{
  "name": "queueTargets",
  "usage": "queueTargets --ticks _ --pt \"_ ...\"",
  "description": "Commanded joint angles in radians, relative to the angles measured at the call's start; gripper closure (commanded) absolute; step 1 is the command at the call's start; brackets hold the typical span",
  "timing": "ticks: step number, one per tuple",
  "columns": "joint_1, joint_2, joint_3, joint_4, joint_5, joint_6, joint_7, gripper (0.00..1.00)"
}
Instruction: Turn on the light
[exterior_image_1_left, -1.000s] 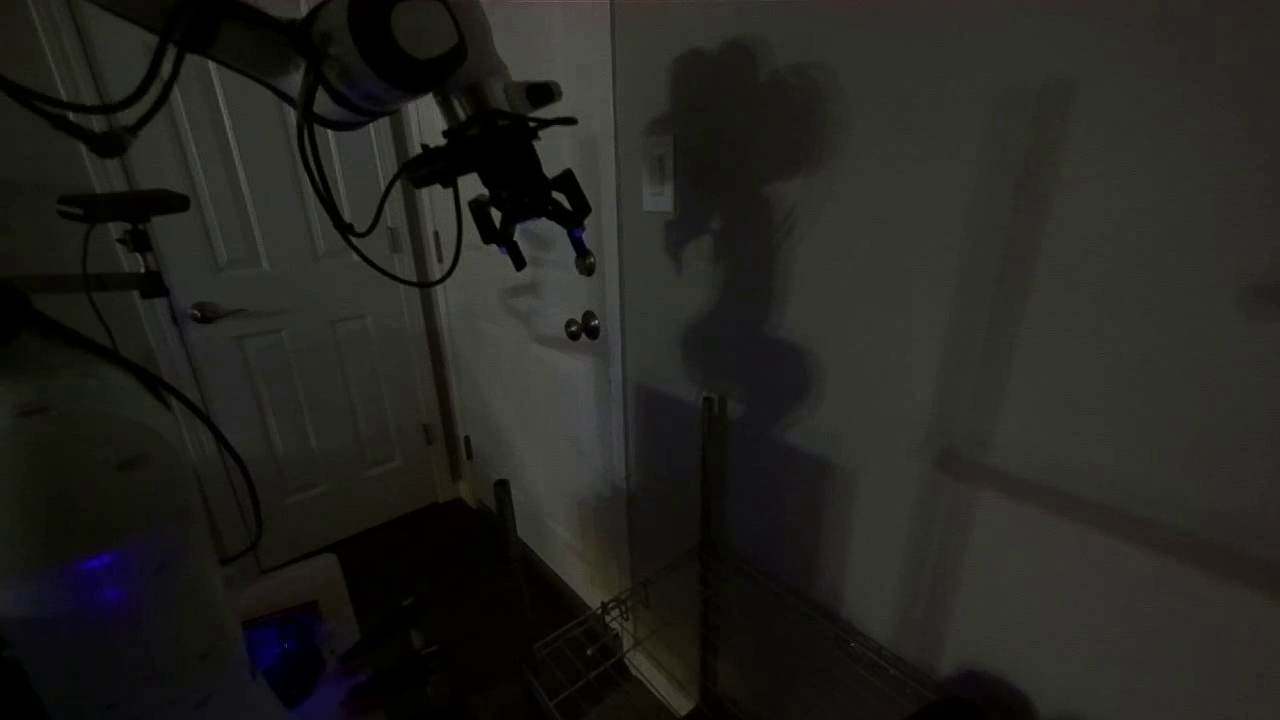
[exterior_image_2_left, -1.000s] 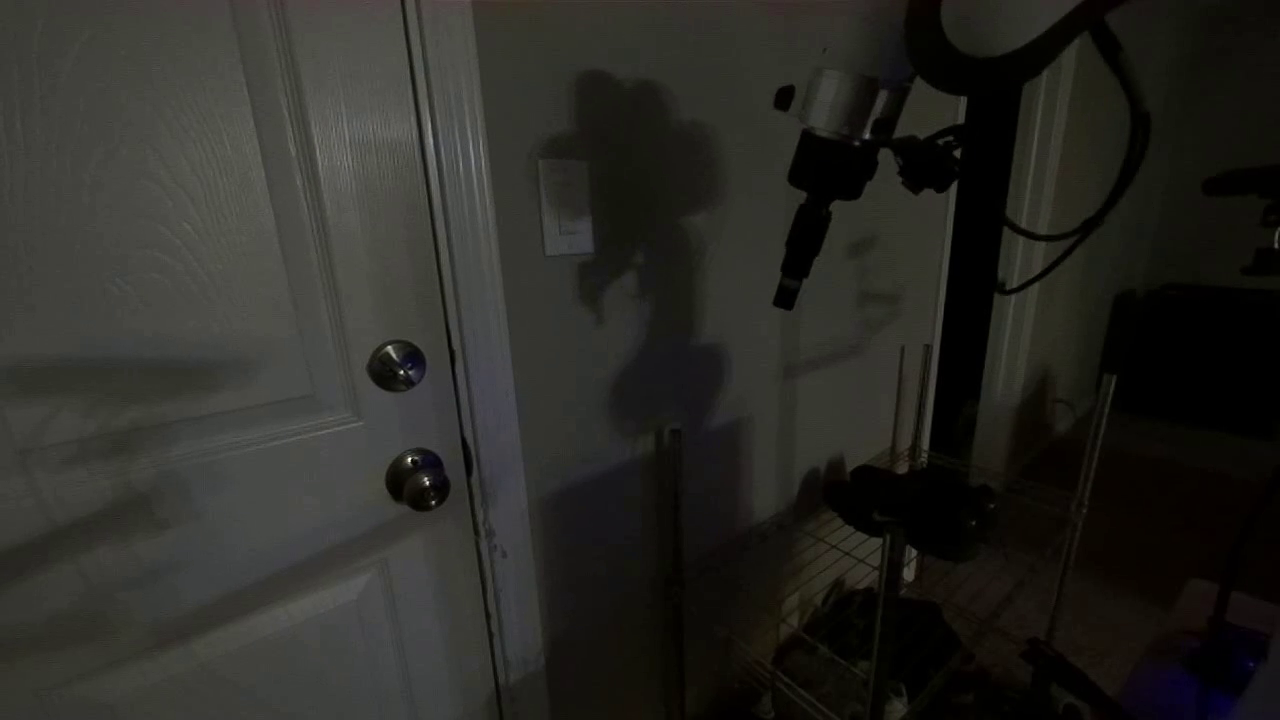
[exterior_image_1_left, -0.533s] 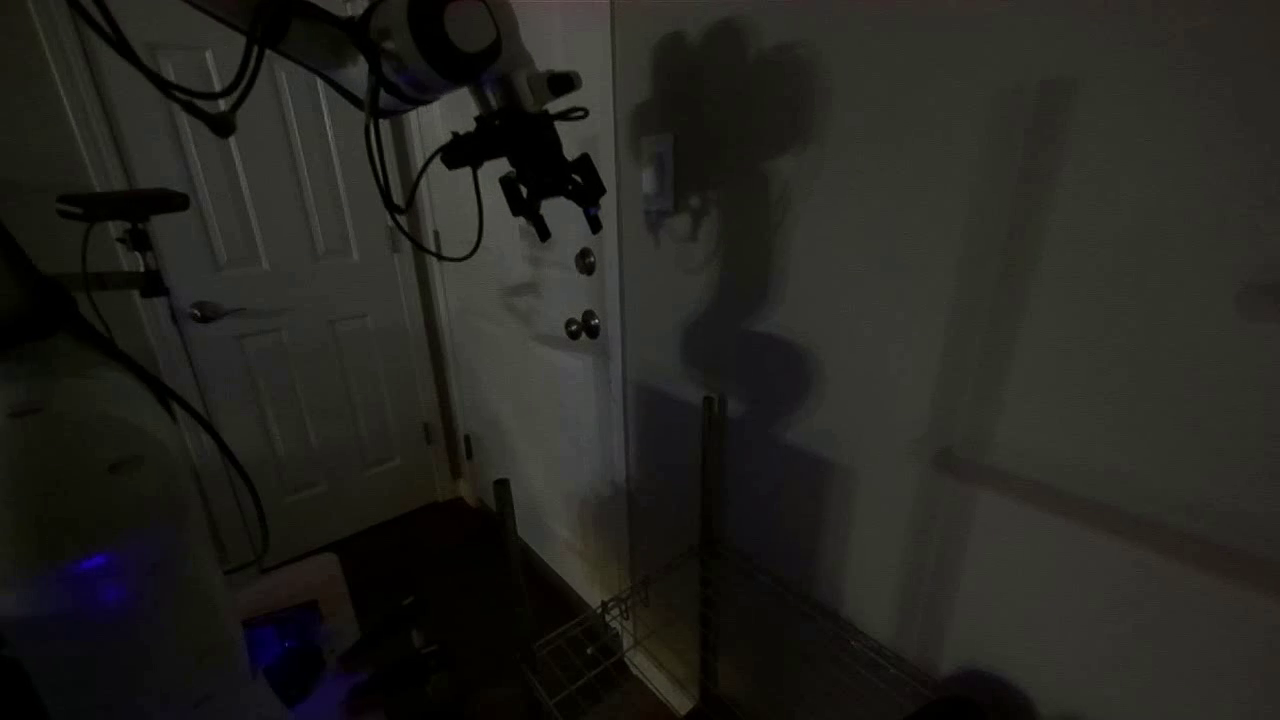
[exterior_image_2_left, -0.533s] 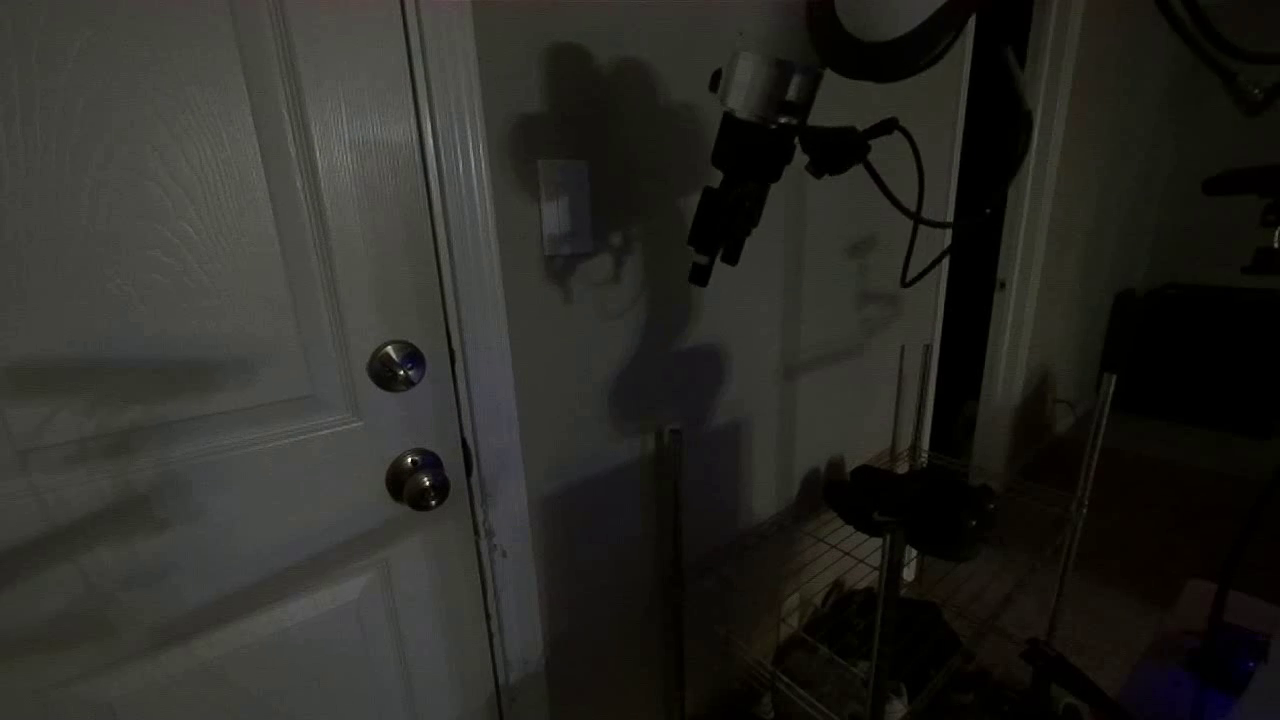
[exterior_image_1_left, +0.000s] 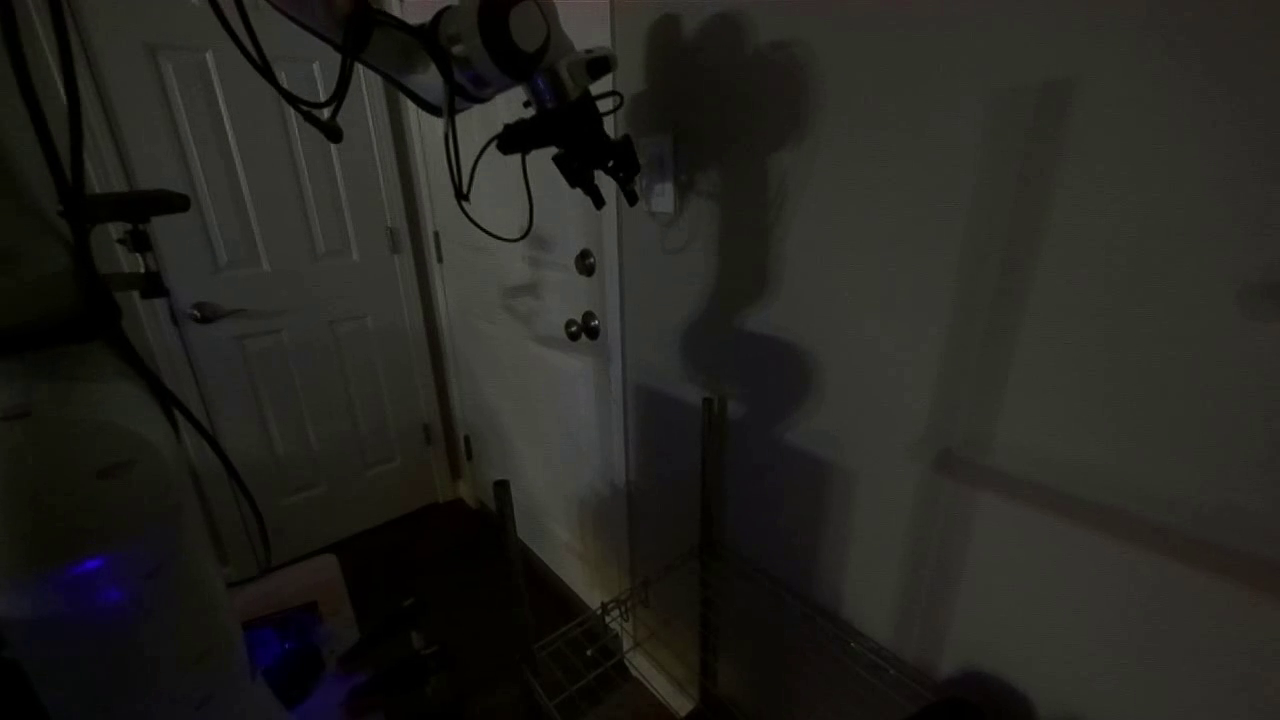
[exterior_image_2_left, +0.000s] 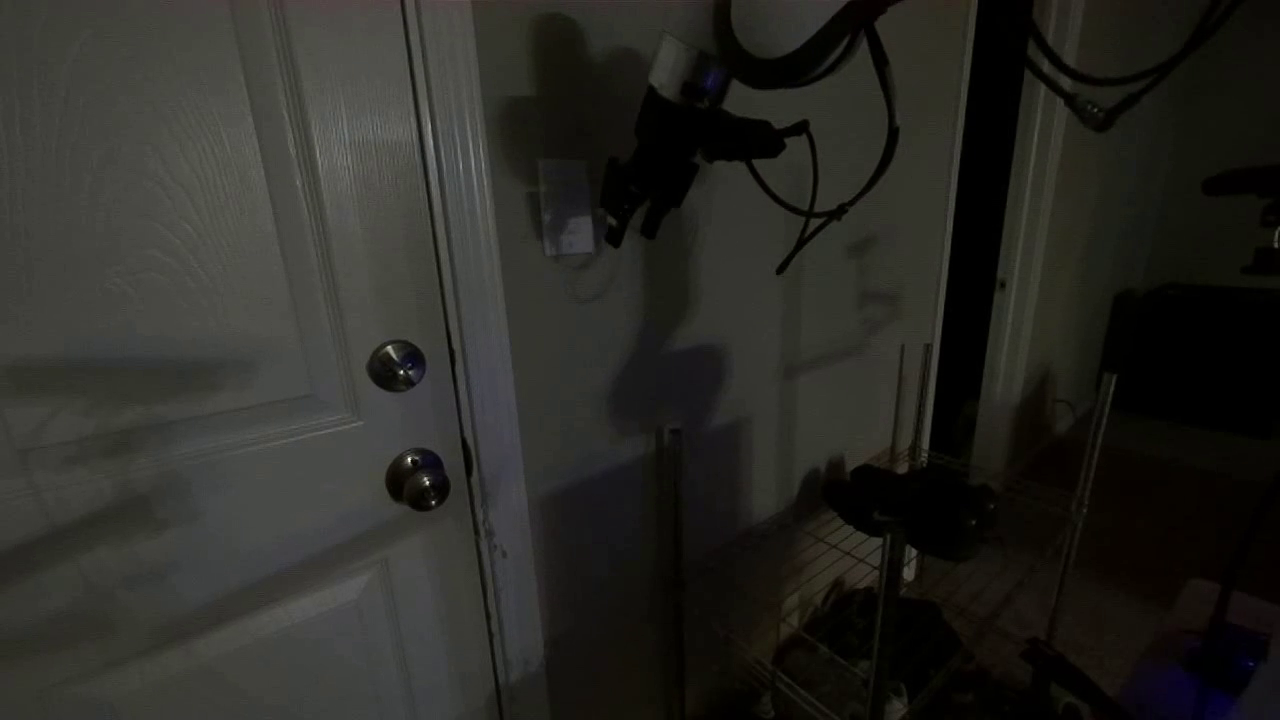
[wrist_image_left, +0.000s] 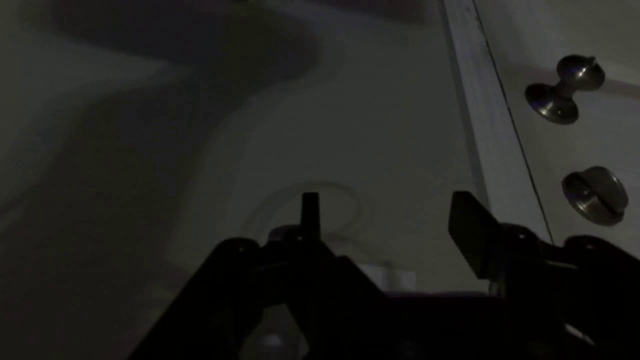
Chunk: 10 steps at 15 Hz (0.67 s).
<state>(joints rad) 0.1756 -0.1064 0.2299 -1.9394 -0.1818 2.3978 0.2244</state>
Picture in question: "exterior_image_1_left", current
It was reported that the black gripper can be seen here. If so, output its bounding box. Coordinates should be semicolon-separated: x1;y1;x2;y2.
494;76;647;212

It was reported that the white robot base cart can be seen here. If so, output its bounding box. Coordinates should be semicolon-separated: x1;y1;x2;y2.
0;338;292;720

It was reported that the white door with deadbolt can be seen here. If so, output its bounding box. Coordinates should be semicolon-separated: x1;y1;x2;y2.
396;76;630;615

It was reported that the white panelled door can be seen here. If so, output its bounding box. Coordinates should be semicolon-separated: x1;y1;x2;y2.
70;0;462;579

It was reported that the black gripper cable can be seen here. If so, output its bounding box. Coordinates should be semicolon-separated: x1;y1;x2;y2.
448;112;538;248

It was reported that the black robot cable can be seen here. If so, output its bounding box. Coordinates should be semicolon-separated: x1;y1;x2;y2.
202;0;370;149

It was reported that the metal lever door handle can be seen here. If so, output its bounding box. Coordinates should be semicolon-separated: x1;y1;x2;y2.
180;296;250;331

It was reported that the metal wire shoe rack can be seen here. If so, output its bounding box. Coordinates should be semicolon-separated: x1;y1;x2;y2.
483;390;934;720

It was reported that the black camera stand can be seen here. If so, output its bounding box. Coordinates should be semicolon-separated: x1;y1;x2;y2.
57;184;200;308

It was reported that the wooden wall rail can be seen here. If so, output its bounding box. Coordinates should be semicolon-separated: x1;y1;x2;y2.
928;443;1280;600

